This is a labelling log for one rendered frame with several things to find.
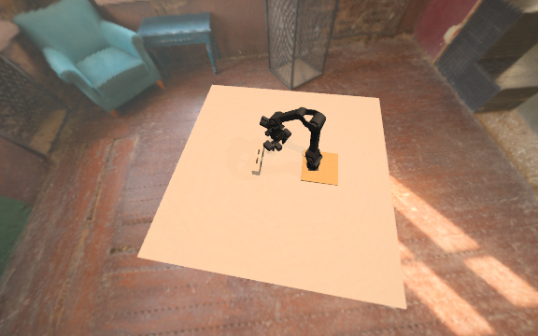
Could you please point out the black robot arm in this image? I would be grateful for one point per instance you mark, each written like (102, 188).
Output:
(273, 124)

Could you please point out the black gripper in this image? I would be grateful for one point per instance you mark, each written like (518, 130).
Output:
(284, 136)

